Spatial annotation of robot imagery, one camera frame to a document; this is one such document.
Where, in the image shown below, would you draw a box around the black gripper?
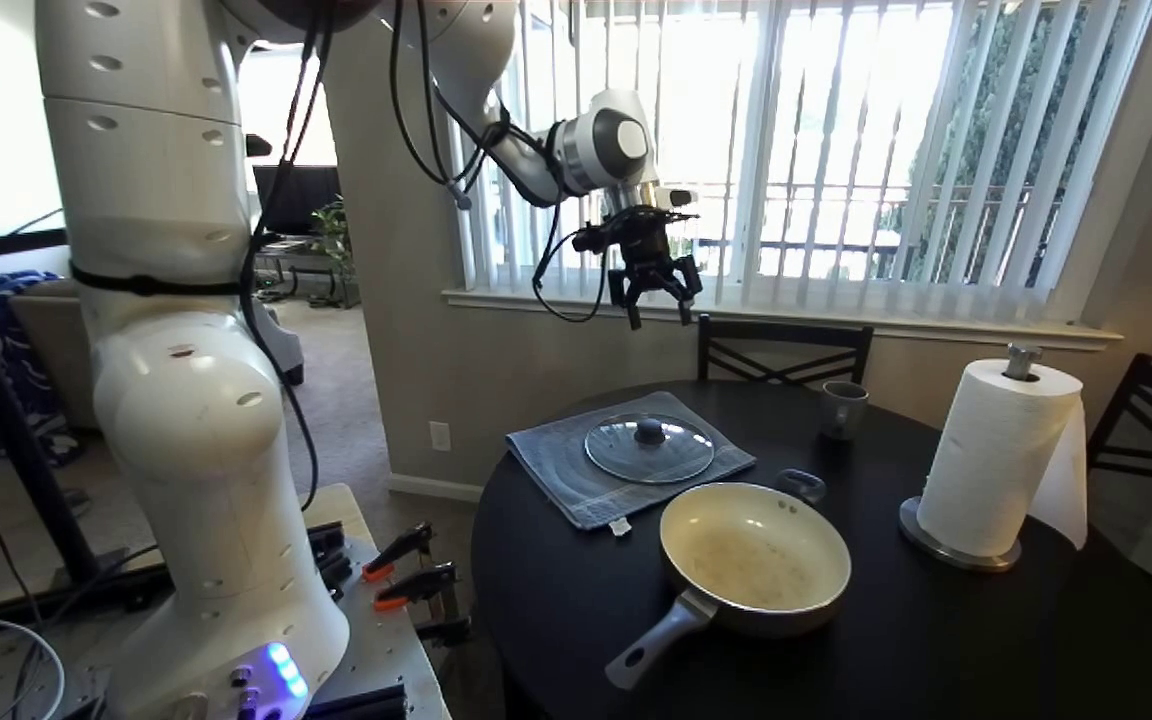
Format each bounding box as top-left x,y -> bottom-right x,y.
576,206 -> 698,332

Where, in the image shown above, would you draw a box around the clear glass pan lid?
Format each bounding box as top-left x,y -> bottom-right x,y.
579,417 -> 715,483

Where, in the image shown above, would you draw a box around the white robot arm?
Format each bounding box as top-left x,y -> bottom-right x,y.
36,0 -> 666,720

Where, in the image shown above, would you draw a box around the blue towel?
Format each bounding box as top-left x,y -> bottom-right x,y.
508,392 -> 756,531

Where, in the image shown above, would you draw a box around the gray frying pan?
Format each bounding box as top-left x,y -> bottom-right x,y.
604,483 -> 850,690

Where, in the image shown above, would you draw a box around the white paper towel roll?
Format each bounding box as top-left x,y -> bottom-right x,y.
900,346 -> 1087,574

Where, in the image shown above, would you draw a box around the black chair near window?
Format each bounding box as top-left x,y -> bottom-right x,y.
696,318 -> 873,389

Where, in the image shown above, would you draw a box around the dark gray mug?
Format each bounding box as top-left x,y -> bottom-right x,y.
822,385 -> 866,439

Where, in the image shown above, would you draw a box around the white vertical blinds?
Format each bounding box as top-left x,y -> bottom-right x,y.
496,0 -> 1152,324

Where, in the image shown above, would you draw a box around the black orange clamp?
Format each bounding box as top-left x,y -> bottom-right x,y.
365,523 -> 434,578
370,559 -> 456,611

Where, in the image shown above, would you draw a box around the round black table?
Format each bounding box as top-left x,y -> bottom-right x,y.
472,385 -> 1152,720

